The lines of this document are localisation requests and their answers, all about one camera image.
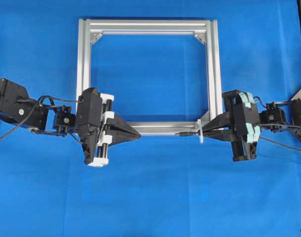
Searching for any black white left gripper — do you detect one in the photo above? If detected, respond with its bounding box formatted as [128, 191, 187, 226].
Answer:
[75, 87, 141, 167]

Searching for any white string loop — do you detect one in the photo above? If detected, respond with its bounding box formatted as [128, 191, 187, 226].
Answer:
[196, 118, 205, 144]

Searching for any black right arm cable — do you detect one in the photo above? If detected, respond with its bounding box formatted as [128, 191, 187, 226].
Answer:
[259, 123, 301, 155]

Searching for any blue table mat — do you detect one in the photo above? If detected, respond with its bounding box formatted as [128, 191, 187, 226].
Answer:
[0, 0, 301, 237]

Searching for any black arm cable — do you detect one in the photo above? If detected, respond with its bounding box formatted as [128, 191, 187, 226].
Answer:
[0, 95, 83, 146]
[259, 123, 301, 155]

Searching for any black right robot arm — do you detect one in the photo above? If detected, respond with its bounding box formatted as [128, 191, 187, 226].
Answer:
[198, 90, 301, 161]

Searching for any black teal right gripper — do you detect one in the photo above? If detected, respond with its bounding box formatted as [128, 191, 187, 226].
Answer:
[202, 90, 261, 161]

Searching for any silver aluminium extrusion frame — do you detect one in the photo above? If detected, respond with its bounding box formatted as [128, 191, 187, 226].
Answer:
[76, 19, 224, 135]

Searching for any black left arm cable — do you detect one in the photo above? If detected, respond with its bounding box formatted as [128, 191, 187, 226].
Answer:
[0, 95, 83, 146]

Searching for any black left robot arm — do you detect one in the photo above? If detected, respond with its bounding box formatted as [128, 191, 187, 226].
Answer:
[0, 79, 141, 167]

